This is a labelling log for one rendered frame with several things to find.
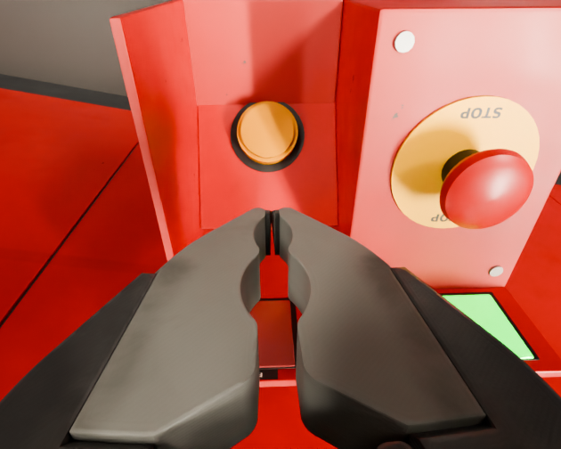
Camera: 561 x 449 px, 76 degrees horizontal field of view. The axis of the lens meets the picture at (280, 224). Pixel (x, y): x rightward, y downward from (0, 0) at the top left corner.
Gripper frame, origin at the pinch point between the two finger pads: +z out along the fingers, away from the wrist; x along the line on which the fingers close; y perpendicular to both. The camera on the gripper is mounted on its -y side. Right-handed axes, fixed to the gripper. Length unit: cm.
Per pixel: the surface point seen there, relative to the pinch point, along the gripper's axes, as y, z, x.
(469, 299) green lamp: 9.0, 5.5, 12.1
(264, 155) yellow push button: 1.5, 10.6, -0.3
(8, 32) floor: -3, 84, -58
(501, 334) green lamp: 9.2, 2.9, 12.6
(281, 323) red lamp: 9.3, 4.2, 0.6
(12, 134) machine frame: 12, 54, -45
